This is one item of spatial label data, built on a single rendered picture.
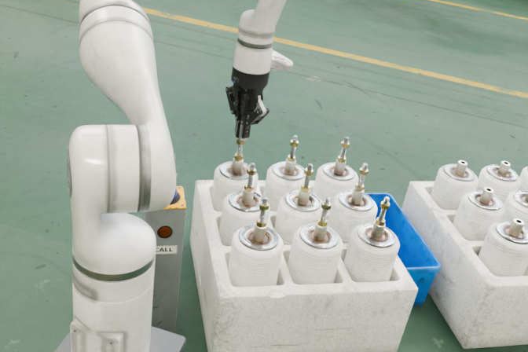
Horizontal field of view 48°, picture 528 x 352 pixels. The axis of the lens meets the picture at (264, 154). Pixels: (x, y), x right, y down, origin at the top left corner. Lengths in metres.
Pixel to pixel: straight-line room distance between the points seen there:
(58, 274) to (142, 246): 0.75
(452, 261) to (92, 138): 0.97
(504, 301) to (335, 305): 0.37
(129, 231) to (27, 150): 1.20
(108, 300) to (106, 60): 0.27
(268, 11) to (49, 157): 0.92
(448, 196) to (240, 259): 0.60
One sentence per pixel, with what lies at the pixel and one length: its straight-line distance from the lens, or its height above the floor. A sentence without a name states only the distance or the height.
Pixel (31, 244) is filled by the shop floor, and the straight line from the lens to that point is 1.50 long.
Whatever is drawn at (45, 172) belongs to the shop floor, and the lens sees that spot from 1.75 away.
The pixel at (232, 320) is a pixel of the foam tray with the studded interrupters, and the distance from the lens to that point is 1.14.
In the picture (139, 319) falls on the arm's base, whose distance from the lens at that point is 0.73.
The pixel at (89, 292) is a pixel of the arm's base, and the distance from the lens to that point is 0.69.
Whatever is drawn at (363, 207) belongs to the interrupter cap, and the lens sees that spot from 1.26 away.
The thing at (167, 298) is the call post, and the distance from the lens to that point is 1.19.
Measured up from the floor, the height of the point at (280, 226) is 0.20.
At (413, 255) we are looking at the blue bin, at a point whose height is 0.07.
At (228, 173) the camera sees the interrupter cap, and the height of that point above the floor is 0.25.
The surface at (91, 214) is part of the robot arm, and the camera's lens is 0.62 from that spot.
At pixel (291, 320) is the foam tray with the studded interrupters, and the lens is 1.17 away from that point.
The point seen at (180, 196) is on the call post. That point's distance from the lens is 1.09.
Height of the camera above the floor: 0.92
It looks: 29 degrees down
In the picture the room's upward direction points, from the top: 9 degrees clockwise
